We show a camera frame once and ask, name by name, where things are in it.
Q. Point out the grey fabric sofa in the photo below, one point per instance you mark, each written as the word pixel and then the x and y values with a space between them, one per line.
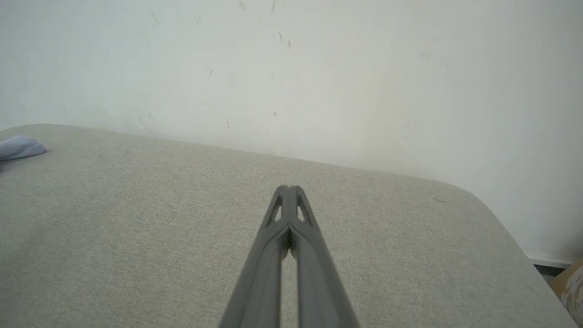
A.
pixel 136 237

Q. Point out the white baseboard strip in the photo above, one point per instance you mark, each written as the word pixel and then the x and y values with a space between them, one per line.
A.
pixel 549 261

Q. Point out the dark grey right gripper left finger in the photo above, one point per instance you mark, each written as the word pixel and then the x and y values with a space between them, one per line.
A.
pixel 259 282

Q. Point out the yellow patterned object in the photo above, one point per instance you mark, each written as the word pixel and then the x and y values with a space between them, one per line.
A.
pixel 571 291

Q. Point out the light blue and white garment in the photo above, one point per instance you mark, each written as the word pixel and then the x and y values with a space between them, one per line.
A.
pixel 18 148

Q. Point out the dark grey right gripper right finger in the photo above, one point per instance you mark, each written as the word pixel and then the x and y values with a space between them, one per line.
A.
pixel 319 282

